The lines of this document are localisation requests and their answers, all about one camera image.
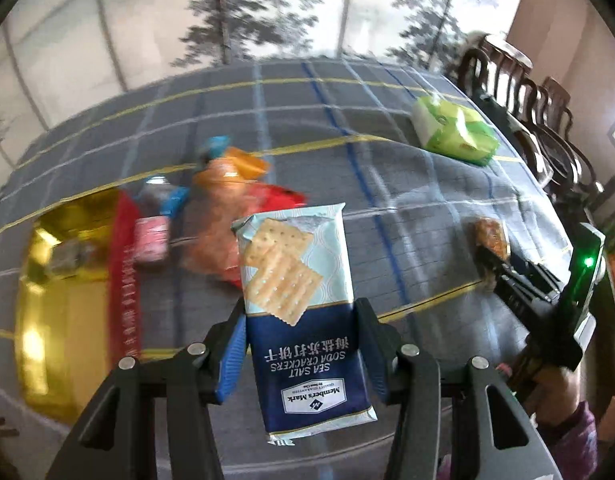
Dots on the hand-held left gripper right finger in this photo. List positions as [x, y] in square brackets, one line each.
[373, 360]

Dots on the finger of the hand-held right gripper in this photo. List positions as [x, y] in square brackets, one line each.
[535, 272]
[502, 280]

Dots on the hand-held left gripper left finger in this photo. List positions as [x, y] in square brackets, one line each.
[231, 356]

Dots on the small brown snack packet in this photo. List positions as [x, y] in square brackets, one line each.
[491, 235]

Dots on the blue soda cracker packet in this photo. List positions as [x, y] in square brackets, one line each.
[300, 280]

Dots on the red snack packet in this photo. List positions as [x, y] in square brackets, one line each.
[277, 200]

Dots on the red and gold box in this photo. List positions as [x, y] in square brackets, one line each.
[62, 310]

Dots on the person's right forearm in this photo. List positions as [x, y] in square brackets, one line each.
[572, 445]

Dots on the person's right hand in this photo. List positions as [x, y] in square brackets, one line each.
[552, 392]

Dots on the grey plaid tablecloth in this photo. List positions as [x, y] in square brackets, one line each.
[387, 210]

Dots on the small pink snack packet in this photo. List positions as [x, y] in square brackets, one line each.
[151, 240]

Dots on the dark wooden chair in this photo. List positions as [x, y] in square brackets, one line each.
[557, 130]
[492, 62]

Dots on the orange snack packet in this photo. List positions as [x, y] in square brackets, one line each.
[215, 210]

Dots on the silver snack packet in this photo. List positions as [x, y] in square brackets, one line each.
[69, 257]

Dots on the blue-tipped snack packet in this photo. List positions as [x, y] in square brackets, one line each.
[215, 145]

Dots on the painted folding screen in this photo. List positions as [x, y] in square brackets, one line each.
[187, 15]

